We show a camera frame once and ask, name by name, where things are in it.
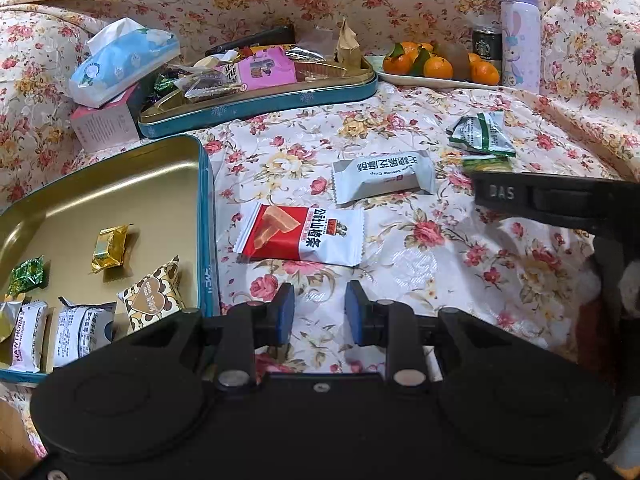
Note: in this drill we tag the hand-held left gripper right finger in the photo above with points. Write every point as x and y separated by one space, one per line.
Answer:
356 315

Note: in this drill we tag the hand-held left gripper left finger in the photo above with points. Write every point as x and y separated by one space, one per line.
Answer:
286 310

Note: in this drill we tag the red white snack packet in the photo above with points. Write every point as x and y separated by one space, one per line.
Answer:
280 232

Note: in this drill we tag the brown heart print packet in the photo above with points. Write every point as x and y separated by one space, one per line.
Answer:
150 300

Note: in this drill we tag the gold foil candy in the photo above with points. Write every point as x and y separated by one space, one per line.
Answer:
110 247

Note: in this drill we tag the white blue snack packet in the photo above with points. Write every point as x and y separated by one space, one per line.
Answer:
80 332

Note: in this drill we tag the gold tin tray blue rim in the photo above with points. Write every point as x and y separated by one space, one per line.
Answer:
100 200

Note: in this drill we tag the white red-lettered snack packet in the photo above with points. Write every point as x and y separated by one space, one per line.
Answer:
27 335

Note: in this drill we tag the gold snack packet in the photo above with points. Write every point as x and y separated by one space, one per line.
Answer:
7 322

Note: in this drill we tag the blue tin of assorted snacks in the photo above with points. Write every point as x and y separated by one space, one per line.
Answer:
250 110

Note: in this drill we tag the green yellow snack packet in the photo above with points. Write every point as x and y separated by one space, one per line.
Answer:
487 164

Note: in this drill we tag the green white snack packet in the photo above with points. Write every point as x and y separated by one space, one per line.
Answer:
480 132

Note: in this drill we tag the white grey crisp packet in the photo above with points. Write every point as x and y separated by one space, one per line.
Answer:
380 175

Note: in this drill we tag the dark drink can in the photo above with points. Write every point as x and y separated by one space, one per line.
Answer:
487 45

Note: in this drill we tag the purple thermos bottle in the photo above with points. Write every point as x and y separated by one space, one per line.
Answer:
520 32

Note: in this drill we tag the brown kiwi fruit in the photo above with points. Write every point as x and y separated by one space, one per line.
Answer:
454 59

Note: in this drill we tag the pile of tangerines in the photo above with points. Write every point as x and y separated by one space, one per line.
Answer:
437 67

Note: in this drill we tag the white oblong plate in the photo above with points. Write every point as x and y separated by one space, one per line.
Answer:
415 80

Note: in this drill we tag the clear plastic wrapper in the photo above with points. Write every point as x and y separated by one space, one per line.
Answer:
205 89

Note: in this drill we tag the pink snack packet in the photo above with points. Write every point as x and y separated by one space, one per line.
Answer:
265 67

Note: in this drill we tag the dark green foil candy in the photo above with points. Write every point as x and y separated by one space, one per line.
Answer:
165 82

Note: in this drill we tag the pink cardboard box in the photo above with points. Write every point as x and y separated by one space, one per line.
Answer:
105 122

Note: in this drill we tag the brown paper packet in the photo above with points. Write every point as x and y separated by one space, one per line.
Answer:
347 45

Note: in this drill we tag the black oblong object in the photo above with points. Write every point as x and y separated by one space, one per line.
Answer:
260 39

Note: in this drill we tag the blue white tissue pack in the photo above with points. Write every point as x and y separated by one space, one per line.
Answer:
120 60

